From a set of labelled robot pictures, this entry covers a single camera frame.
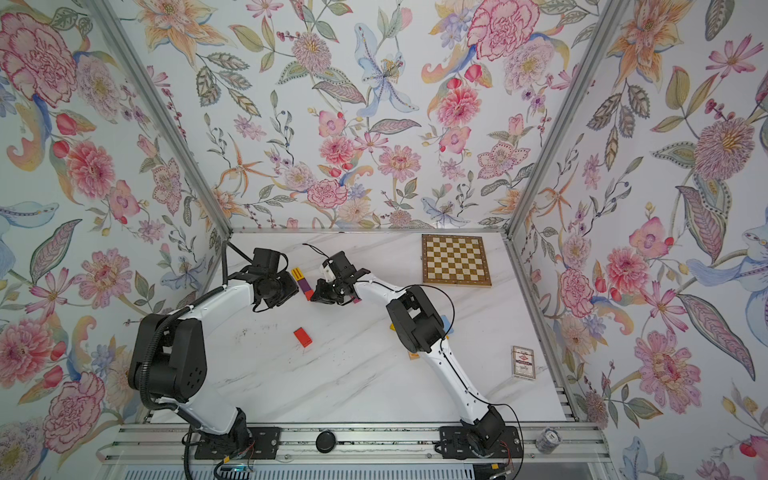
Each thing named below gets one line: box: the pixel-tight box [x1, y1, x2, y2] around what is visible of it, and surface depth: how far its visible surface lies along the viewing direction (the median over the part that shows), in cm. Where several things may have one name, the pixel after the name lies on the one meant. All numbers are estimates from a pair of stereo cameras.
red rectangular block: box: [293, 327, 313, 348], surface depth 94 cm
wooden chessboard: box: [421, 234, 492, 288], surface depth 112 cm
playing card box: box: [512, 345, 536, 379], surface depth 88 cm
